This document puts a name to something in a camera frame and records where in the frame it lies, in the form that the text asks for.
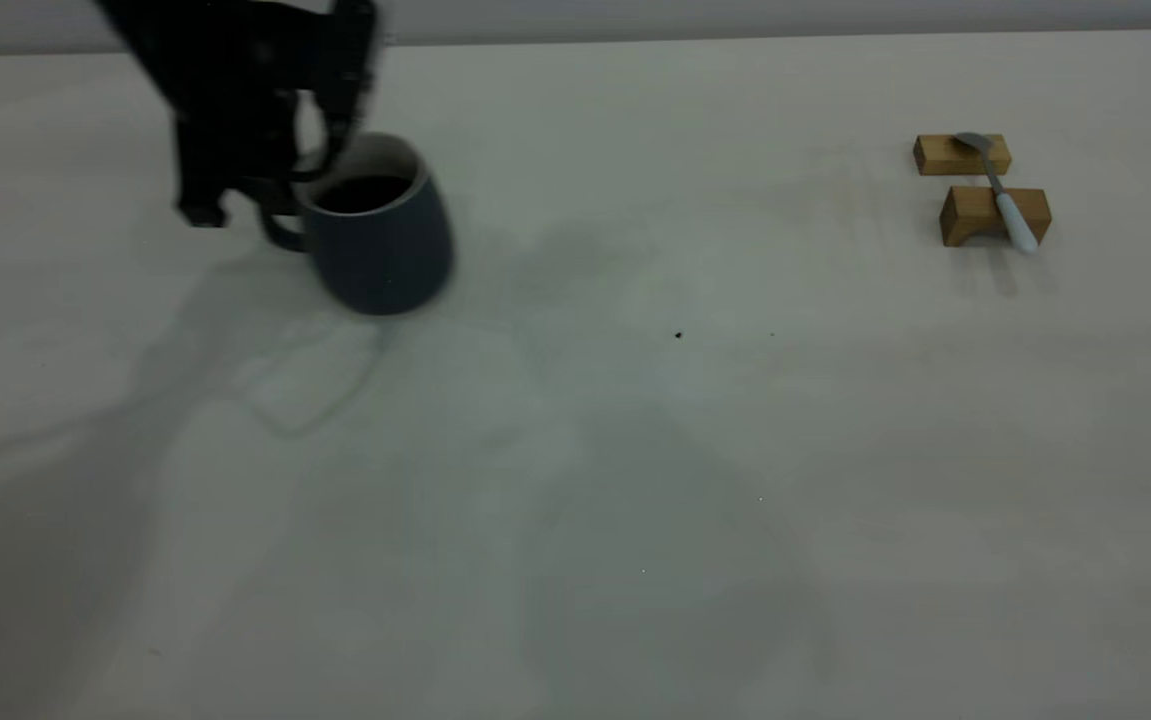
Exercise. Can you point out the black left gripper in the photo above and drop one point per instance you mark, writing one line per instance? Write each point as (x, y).
(225, 55)

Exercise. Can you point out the flat rectangular wooden block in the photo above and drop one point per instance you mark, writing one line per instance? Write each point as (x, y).
(935, 158)

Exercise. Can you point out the dark grey ceramic mug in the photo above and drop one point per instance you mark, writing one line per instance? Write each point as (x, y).
(385, 255)

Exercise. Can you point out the arched wooden block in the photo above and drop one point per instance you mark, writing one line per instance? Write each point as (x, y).
(970, 210)

